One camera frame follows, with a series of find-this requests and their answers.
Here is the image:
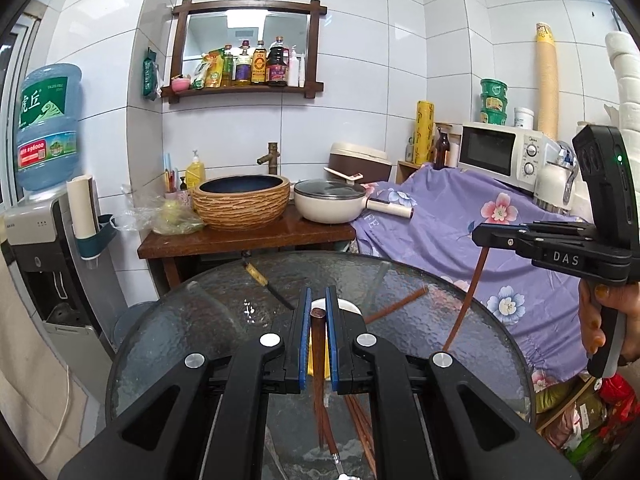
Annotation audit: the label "brown rice cooker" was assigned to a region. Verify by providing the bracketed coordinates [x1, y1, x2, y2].
[329, 142, 393, 183]

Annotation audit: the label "green instant noodle cups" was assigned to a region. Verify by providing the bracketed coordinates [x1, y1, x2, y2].
[480, 78, 508, 126]

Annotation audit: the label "dark soy sauce bottle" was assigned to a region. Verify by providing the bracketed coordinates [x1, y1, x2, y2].
[266, 36, 288, 87]

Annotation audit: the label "green hanging packet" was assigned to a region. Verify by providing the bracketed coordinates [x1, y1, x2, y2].
[141, 48, 160, 101]

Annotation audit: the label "bronze faucet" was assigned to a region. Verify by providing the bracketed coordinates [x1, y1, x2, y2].
[256, 142, 280, 176]

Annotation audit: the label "tall beige roll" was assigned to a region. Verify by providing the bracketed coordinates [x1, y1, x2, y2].
[536, 22, 560, 141]

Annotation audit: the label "plastic bag with vegetable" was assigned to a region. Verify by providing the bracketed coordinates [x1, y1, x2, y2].
[112, 190, 205, 236]

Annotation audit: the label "white kettle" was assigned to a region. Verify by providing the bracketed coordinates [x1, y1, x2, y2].
[534, 142, 579, 214]

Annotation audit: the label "wooden wall shelf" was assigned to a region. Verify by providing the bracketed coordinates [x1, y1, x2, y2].
[162, 0, 328, 104]

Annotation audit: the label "right hand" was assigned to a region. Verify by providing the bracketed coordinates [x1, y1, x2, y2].
[578, 280, 640, 363]

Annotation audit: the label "cream electric pan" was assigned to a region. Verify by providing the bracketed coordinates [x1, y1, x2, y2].
[293, 168, 413, 224]

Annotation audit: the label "dark glass bottle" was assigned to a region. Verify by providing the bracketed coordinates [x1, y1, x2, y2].
[433, 124, 450, 170]

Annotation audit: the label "white microwave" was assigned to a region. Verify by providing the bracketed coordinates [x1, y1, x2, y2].
[458, 122, 560, 193]

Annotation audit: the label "wooden sink table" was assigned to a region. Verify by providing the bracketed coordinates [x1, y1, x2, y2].
[137, 205, 356, 288]

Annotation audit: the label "blue water jug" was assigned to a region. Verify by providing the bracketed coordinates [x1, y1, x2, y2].
[15, 63, 82, 192]

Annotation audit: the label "purple floral cloth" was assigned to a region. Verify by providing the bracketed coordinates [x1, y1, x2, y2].
[352, 165, 588, 382]

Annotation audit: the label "yellow soap dispenser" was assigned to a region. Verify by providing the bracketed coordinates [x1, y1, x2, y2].
[184, 150, 206, 190]

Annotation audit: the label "yellow wrap roll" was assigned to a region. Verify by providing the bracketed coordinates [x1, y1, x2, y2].
[412, 101, 435, 165]

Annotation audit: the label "brown wooden chopstick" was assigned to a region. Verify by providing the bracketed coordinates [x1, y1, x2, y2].
[364, 286, 428, 324]
[344, 396, 378, 478]
[442, 247, 489, 352]
[310, 307, 338, 457]

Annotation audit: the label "woven basin sink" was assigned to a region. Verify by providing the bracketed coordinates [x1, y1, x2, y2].
[191, 174, 291, 231]

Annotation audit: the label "wooden handled metal spoon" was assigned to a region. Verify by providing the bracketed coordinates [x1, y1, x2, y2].
[328, 450, 362, 480]

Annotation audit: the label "water dispenser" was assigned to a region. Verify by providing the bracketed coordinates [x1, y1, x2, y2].
[3, 179, 126, 361]

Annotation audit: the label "yellow oil bottle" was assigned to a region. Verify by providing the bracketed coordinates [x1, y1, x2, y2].
[250, 40, 267, 84]

